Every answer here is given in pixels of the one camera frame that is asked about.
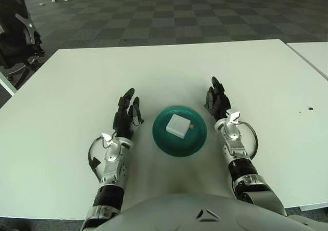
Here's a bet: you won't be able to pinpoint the silver robot torso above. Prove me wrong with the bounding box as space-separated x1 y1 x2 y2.
97 192 328 231

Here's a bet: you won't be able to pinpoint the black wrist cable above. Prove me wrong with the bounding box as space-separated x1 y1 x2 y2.
238 122 259 160
88 136 109 183

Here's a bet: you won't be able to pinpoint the white charger block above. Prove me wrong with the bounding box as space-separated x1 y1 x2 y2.
166 114 195 139

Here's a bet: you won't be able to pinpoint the black mesh office chair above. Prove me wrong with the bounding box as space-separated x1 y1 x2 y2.
0 0 46 82

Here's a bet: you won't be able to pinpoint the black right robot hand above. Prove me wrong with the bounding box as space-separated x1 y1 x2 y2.
204 76 231 120

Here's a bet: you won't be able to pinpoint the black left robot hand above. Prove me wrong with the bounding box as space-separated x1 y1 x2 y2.
112 88 145 139

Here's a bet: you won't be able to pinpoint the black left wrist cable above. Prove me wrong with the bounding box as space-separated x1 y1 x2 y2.
88 136 109 183

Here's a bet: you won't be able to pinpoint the green round plate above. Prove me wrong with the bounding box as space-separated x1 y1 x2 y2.
152 105 208 158

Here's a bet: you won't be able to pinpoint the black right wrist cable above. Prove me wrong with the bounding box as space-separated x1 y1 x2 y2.
238 122 259 160

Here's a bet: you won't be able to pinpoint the white table frame beam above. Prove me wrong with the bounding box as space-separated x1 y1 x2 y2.
299 204 328 212

